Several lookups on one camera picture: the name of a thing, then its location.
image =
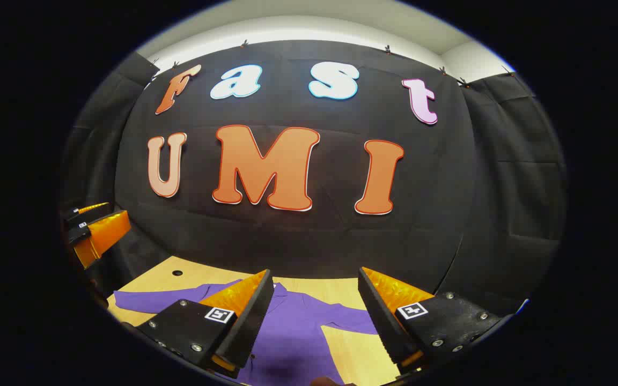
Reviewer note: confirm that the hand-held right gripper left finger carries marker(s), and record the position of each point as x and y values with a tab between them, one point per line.
252	321

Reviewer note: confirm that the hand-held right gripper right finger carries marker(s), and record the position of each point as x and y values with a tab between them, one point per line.
381	321

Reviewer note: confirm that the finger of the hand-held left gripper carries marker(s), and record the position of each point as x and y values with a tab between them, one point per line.
102	236
86	212

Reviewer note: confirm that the purple shirt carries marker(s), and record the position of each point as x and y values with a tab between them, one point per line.
298	332

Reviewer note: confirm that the black backdrop cloth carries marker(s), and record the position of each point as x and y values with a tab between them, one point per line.
341	241

